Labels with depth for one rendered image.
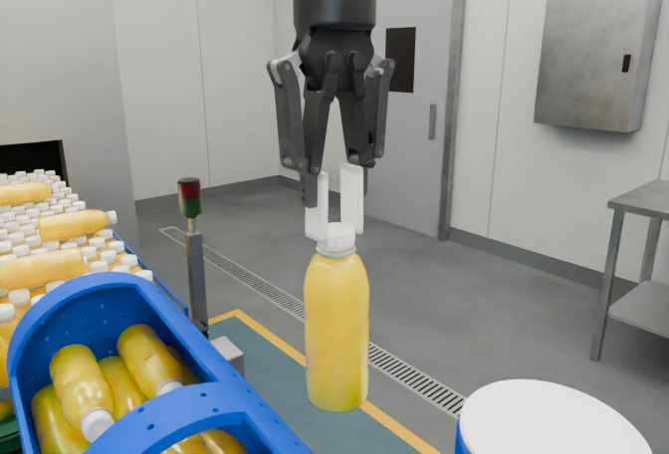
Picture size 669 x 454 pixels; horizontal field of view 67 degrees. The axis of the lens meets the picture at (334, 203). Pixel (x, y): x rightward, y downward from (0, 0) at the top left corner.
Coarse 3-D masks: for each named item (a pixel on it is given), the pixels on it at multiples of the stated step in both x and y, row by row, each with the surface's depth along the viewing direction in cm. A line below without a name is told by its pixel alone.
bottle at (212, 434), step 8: (200, 432) 66; (208, 432) 65; (216, 432) 64; (224, 432) 65; (208, 440) 63; (216, 440) 62; (224, 440) 63; (232, 440) 63; (216, 448) 61; (224, 448) 61; (232, 448) 61; (240, 448) 62
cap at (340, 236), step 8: (328, 224) 52; (336, 224) 53; (344, 224) 52; (328, 232) 50; (336, 232) 50; (344, 232) 50; (352, 232) 51; (328, 240) 50; (336, 240) 50; (344, 240) 50; (352, 240) 51; (328, 248) 50; (336, 248) 50; (344, 248) 50
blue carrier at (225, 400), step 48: (96, 288) 83; (144, 288) 87; (48, 336) 86; (96, 336) 90; (192, 336) 73; (192, 384) 59; (240, 384) 63; (144, 432) 52; (192, 432) 53; (240, 432) 77; (288, 432) 56
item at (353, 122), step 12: (348, 60) 46; (360, 60) 46; (360, 72) 47; (360, 84) 47; (336, 96) 50; (348, 96) 48; (360, 96) 48; (348, 108) 49; (360, 108) 48; (348, 120) 49; (360, 120) 49; (348, 132) 50; (360, 132) 49; (348, 144) 51; (360, 144) 50; (348, 156) 52; (360, 156) 50
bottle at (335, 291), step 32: (320, 256) 52; (352, 256) 52; (320, 288) 50; (352, 288) 50; (320, 320) 51; (352, 320) 51; (320, 352) 52; (352, 352) 52; (320, 384) 53; (352, 384) 53
